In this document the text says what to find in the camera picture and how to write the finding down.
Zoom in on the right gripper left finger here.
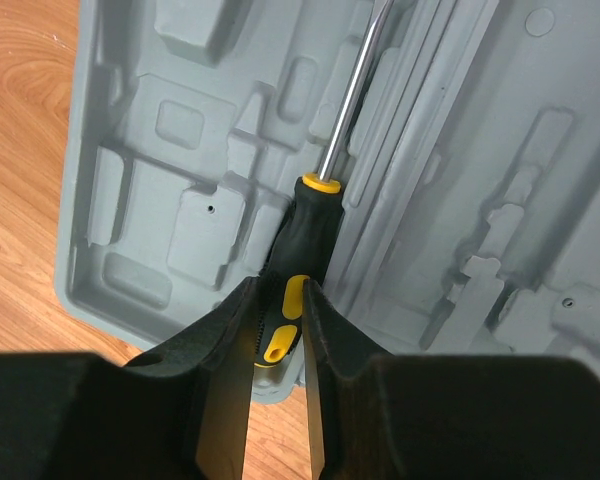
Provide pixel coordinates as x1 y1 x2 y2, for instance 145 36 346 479
0 278 258 479

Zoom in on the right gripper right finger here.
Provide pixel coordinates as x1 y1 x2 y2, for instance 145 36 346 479
302 280 600 479

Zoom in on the flathead screwdriver black yellow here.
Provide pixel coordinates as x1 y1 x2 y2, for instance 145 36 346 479
255 0 393 368

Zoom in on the grey plastic tool case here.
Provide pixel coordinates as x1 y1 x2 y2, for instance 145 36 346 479
55 1 600 378

